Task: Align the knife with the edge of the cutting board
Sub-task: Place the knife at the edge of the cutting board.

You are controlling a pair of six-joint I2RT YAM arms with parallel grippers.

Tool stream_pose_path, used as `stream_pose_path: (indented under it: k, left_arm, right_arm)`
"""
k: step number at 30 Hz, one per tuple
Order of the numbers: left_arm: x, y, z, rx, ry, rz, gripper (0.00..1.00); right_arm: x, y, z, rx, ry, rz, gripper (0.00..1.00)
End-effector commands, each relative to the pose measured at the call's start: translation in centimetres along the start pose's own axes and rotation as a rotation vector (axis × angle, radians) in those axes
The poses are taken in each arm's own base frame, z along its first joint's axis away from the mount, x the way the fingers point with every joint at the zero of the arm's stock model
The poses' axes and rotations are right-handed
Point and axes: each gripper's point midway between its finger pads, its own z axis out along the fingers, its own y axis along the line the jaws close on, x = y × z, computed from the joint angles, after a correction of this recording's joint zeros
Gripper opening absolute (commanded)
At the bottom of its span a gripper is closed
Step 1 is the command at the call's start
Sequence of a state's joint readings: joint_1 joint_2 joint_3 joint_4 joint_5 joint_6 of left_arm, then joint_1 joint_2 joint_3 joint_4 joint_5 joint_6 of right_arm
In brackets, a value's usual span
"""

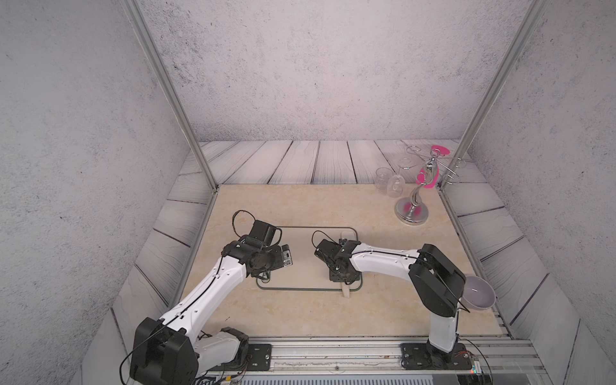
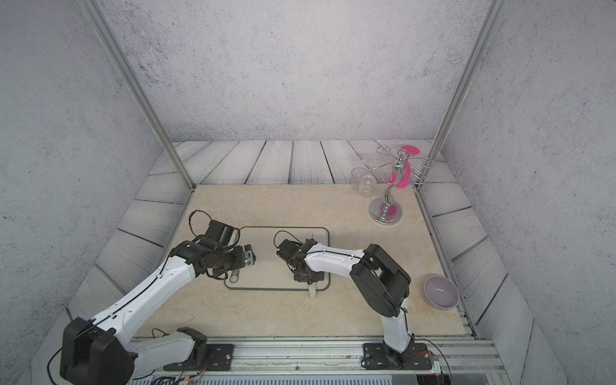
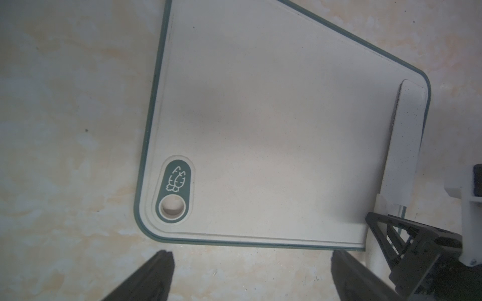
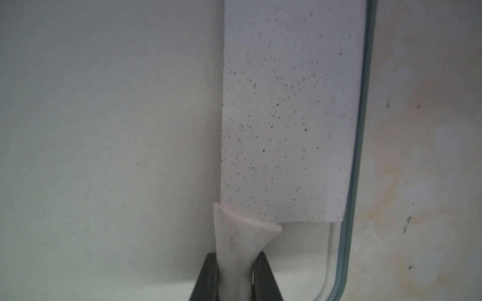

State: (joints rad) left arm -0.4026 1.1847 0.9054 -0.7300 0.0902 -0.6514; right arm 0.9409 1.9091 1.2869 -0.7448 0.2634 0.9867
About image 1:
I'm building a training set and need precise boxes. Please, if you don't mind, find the left aluminium frame post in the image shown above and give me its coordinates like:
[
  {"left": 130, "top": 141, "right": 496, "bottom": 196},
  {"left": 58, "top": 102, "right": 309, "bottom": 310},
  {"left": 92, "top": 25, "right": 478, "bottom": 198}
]
[{"left": 121, "top": 0, "right": 219, "bottom": 191}]

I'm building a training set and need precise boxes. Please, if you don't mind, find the aluminium front rail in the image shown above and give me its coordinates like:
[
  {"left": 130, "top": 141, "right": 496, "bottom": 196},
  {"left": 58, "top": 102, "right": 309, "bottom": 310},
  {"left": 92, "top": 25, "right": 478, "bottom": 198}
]
[{"left": 197, "top": 335, "right": 552, "bottom": 384}]

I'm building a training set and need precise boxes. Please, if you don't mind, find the lilac plastic bowl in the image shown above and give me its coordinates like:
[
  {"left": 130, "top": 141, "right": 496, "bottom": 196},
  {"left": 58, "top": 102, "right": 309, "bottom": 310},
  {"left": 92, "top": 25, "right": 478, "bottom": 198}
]
[{"left": 461, "top": 275, "right": 497, "bottom": 311}]

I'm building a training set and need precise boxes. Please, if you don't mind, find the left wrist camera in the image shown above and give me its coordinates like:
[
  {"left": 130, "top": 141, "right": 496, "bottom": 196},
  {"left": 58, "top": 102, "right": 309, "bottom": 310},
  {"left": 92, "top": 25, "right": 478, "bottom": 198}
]
[{"left": 281, "top": 245, "right": 293, "bottom": 266}]

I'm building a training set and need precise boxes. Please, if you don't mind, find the aluminium frame post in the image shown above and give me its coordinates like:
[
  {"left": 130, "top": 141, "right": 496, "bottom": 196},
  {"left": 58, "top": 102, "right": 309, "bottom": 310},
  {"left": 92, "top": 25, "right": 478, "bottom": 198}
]
[
  {"left": 438, "top": 0, "right": 549, "bottom": 191},
  {"left": 121, "top": 0, "right": 219, "bottom": 191}
]

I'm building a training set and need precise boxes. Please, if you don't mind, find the clear wine glass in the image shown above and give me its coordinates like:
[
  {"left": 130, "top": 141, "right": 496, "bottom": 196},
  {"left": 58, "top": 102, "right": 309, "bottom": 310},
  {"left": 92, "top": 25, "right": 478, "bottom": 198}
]
[{"left": 386, "top": 174, "right": 405, "bottom": 197}]

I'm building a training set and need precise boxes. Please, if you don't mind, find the clear drinking glass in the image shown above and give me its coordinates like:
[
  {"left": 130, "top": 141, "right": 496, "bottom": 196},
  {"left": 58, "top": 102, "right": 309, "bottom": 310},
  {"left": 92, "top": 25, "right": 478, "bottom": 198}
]
[{"left": 374, "top": 167, "right": 393, "bottom": 193}]

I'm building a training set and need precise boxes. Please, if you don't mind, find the chrome pink glass holder stand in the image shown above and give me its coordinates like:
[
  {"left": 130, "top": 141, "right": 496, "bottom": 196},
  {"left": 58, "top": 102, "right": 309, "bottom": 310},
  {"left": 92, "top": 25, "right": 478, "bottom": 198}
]
[{"left": 394, "top": 144, "right": 466, "bottom": 226}]

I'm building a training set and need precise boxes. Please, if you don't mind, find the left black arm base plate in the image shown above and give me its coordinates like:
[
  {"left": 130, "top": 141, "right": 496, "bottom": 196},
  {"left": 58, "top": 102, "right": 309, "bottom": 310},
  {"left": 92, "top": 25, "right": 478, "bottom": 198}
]
[{"left": 212, "top": 343, "right": 272, "bottom": 372}]

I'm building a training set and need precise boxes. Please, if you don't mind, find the white green-rimmed cutting board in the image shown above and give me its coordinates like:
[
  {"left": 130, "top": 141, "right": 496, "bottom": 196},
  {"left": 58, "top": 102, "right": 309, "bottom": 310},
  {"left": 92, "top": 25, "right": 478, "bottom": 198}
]
[{"left": 256, "top": 226, "right": 363, "bottom": 292}]

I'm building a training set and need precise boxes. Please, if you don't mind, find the white ceramic knife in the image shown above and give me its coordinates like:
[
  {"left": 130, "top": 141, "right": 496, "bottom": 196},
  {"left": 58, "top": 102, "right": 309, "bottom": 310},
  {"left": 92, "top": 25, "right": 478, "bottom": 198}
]
[{"left": 338, "top": 256, "right": 352, "bottom": 298}]

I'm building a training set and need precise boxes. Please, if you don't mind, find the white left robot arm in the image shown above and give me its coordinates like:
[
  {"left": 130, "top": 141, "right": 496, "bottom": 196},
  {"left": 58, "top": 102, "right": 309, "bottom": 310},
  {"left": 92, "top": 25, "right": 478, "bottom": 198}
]
[{"left": 120, "top": 220, "right": 292, "bottom": 384}]

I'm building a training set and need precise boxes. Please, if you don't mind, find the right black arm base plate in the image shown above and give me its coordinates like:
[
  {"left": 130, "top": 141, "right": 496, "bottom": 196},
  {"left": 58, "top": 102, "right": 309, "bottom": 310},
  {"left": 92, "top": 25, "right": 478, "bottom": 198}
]
[{"left": 399, "top": 343, "right": 473, "bottom": 371}]

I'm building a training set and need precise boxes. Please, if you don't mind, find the right aluminium frame post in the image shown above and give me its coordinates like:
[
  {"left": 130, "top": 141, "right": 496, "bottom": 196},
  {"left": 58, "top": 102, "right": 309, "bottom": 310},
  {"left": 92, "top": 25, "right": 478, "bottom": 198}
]
[{"left": 438, "top": 0, "right": 549, "bottom": 191}]

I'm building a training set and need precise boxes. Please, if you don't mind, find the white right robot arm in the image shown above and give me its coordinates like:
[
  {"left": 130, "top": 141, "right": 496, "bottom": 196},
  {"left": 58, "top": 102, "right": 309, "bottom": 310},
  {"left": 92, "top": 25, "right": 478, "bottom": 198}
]
[{"left": 314, "top": 239, "right": 466, "bottom": 355}]

